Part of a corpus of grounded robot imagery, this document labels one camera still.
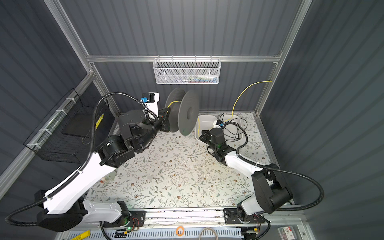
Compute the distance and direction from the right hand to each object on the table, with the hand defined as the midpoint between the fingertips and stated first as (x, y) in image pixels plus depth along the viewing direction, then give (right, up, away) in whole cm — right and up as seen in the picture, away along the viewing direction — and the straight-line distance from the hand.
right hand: (202, 131), depth 86 cm
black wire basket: (-67, -1, -15) cm, 68 cm away
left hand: (-15, +10, -28) cm, 34 cm away
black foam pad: (-63, +4, -10) cm, 64 cm away
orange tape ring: (-13, -47, -15) cm, 52 cm away
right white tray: (+20, +10, +26) cm, 34 cm away
